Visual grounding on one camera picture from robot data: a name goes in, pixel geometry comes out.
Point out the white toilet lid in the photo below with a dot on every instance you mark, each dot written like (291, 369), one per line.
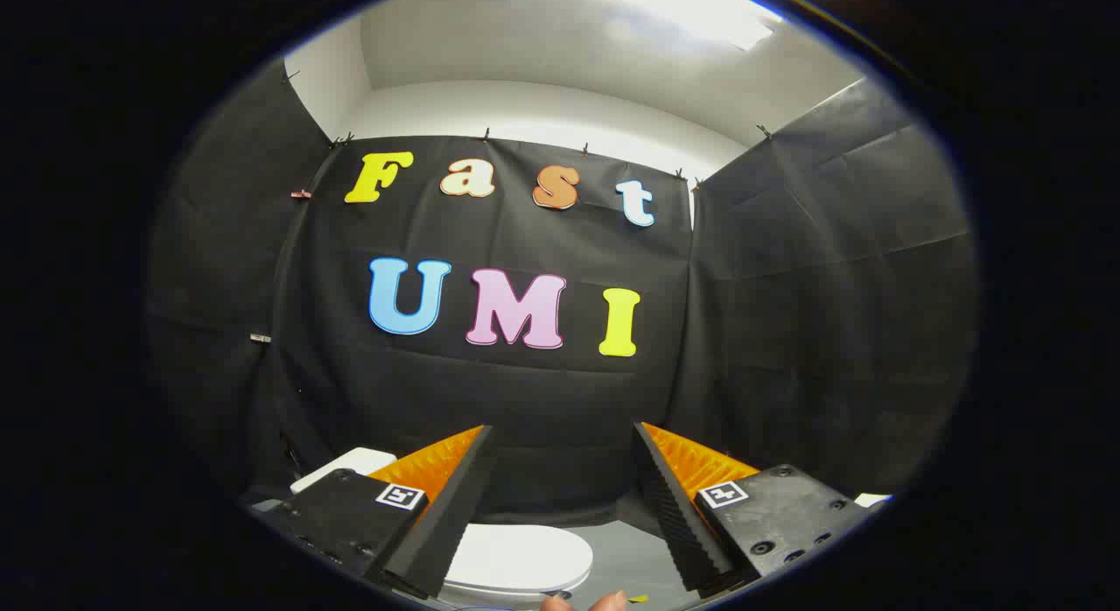
(525, 554)

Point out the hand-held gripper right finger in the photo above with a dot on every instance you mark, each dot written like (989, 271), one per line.
(669, 506)

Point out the white panel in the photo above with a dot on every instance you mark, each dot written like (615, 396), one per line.
(872, 500)

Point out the black backdrop cloth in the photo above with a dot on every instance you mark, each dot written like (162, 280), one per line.
(542, 392)

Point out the white ceramic toilet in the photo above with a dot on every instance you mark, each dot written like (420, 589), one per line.
(350, 462)

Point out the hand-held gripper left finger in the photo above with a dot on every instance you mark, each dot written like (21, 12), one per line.
(455, 497)

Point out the ceiling light panel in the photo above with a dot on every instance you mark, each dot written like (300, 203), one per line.
(682, 7)

